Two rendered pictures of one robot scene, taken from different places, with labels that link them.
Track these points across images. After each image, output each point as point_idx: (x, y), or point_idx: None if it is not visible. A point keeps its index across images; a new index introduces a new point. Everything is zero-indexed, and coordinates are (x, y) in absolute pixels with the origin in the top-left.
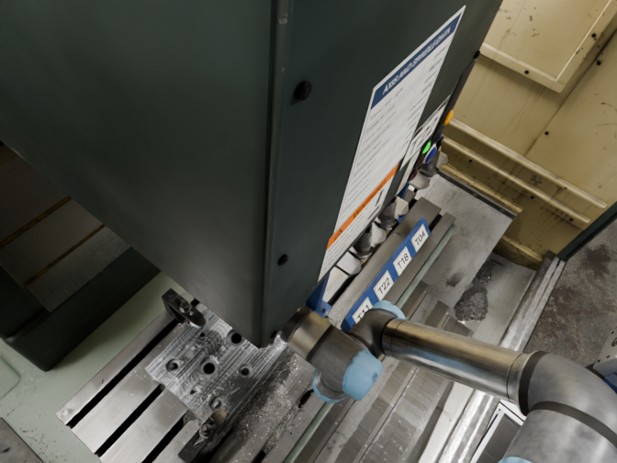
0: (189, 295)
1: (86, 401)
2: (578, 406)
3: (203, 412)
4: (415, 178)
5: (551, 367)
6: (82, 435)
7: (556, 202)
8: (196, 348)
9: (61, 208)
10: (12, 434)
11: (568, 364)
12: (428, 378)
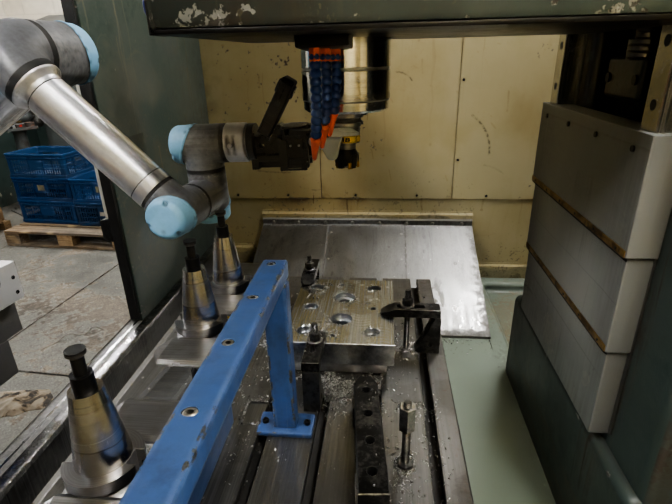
0: (436, 365)
1: (419, 288)
2: (31, 23)
3: (323, 281)
4: (142, 414)
5: (33, 48)
6: (399, 279)
7: None
8: (368, 300)
9: (557, 209)
10: (470, 334)
11: (16, 45)
12: None
